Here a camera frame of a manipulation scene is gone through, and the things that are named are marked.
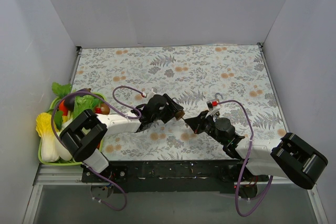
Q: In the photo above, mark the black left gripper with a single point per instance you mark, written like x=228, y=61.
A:
x=169, y=107

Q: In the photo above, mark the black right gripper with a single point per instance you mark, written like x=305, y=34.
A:
x=202, y=123

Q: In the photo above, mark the long shackle brass padlock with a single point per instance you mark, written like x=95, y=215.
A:
x=179, y=110

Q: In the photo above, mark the small brass padlock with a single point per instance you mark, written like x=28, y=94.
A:
x=219, y=96

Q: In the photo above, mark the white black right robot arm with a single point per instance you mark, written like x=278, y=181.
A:
x=289, y=157

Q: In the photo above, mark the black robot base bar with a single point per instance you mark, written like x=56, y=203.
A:
x=174, y=176

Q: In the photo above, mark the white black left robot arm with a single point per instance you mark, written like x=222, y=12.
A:
x=82, y=136

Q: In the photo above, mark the floral patterned table mat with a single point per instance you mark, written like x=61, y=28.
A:
x=192, y=74

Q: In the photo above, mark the brown toy mushroom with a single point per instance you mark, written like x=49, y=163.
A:
x=104, y=109

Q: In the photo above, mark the red toy chili pepper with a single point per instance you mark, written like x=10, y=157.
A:
x=98, y=110

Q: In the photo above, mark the green toy lettuce leaf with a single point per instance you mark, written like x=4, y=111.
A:
x=86, y=102

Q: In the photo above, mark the purple toy eggplant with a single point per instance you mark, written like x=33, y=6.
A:
x=69, y=102

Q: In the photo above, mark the orange toy carrot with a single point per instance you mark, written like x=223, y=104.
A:
x=63, y=108

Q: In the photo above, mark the yellow white toy cabbage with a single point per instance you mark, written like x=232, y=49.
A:
x=48, y=150

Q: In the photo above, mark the green plastic vegetable tray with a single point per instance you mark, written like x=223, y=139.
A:
x=60, y=123

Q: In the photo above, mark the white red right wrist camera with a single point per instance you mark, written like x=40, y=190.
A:
x=213, y=105

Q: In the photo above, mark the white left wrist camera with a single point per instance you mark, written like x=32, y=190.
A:
x=150, y=94

